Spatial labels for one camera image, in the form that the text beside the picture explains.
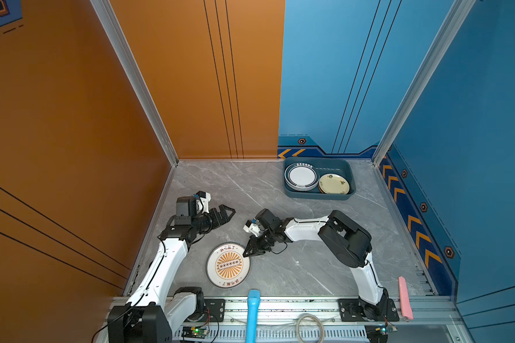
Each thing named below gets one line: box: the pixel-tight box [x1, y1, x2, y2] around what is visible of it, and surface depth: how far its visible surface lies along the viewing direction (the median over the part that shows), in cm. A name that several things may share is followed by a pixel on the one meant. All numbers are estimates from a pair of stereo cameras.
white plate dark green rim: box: [283, 162, 320, 193], surface depth 111 cm
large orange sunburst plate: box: [205, 241, 252, 290], surface depth 84 cm
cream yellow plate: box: [318, 173, 350, 195], surface depth 110 cm
